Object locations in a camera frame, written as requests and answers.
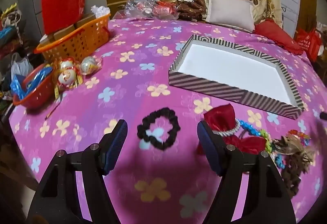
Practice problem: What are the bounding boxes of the rainbow bead bracelet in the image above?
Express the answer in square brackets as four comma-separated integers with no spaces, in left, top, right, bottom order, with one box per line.
[289,129,311,148]

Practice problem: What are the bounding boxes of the white plastic bag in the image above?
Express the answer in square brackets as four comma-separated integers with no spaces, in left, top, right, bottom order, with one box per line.
[11,52,34,81]

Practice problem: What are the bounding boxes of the clear plastic bag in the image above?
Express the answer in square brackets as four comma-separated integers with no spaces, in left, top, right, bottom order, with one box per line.
[124,0,179,20]

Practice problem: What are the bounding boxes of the pink floral bedsheet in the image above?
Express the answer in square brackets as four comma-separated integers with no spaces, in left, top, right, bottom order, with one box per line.
[9,18,327,224]

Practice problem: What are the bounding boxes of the flower charm hair tie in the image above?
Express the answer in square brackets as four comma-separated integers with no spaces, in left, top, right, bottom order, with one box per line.
[255,129,285,169]

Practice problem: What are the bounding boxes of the black scrunchie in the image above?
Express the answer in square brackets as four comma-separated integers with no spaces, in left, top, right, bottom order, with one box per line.
[137,109,181,150]

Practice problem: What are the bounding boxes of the white pillow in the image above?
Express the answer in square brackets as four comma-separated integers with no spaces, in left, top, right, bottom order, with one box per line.
[206,0,255,33]

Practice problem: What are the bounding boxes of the orange plastic basket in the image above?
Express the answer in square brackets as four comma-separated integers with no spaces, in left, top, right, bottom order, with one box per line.
[34,13,112,61]

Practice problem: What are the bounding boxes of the red satin bow hair tie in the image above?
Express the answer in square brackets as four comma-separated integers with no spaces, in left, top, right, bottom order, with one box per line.
[204,104,267,154]

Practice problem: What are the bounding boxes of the blue bead bracelet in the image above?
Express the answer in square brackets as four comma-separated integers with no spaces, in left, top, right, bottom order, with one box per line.
[236,119,261,138]

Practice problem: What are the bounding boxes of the white tissue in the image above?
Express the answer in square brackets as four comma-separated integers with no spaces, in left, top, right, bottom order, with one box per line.
[91,5,111,19]

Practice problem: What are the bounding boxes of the brown cardboard box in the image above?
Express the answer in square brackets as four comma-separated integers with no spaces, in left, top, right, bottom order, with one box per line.
[75,13,97,28]
[39,24,76,42]

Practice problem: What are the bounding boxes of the blue foil wrapper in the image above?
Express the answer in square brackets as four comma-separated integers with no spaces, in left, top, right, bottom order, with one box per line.
[10,67,53,99]

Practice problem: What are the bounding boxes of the red shopping bag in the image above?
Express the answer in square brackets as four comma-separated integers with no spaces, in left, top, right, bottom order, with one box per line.
[295,27,322,62]

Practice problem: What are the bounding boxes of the thin red stick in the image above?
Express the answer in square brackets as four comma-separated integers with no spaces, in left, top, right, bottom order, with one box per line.
[45,105,58,120]

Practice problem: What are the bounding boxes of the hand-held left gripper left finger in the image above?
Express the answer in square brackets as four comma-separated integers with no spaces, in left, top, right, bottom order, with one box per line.
[26,119,128,224]

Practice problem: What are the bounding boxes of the striped cardboard box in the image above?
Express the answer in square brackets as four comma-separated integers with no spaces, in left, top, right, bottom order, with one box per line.
[169,34,305,120]

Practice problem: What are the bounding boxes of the pile of colourful bags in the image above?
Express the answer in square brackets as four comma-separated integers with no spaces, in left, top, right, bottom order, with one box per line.
[0,3,26,57]

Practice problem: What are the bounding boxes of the white egg ornament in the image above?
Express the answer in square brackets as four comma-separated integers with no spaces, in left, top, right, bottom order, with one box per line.
[80,56,99,76]
[59,59,77,71]
[57,68,77,90]

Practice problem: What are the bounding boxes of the brown leopard print bow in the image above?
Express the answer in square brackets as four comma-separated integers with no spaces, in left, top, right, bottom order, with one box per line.
[272,136,313,197]

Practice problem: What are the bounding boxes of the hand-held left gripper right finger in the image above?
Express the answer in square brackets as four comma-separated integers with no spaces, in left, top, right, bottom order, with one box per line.
[197,120,298,224]

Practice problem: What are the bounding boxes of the red gift bag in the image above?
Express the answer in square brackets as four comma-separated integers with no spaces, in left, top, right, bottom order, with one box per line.
[41,0,86,35]

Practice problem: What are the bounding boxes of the red plastic bowl basket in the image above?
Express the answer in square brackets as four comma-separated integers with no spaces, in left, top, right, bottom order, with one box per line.
[13,62,55,108]

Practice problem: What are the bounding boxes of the red pillow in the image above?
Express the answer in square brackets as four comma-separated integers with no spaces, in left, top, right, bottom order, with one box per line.
[253,20,304,55]

